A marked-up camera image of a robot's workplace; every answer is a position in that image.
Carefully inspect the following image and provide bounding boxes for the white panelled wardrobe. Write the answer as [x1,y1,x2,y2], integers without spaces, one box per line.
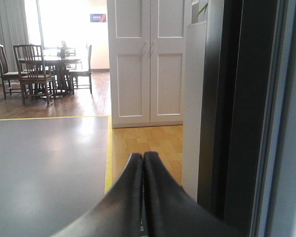
[106,0,208,129]

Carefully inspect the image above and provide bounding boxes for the dark wooden chair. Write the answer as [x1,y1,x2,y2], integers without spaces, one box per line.
[13,44,56,105]
[68,45,92,94]
[0,44,20,99]

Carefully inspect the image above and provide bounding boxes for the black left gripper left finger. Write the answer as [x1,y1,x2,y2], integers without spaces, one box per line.
[54,153,143,237]

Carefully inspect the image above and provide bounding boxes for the dark wooden front chair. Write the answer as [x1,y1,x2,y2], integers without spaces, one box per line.
[13,44,56,105]

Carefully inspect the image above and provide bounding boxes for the fridge door with white lining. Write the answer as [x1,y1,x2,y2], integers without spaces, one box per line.
[197,0,296,237]

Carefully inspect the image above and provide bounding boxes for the dark wooden right chair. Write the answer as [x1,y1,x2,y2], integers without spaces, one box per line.
[68,45,92,94]

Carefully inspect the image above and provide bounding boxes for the dark wooden left chair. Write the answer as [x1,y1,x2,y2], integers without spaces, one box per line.
[0,44,20,99]

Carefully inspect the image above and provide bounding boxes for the blue wall sign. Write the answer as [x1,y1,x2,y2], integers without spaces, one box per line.
[90,13,107,23]

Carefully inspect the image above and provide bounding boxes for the dark wooden dining table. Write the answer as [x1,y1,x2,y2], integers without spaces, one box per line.
[18,54,82,99]

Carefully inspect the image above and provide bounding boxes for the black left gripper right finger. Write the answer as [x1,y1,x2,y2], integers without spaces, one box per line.
[144,152,241,237]

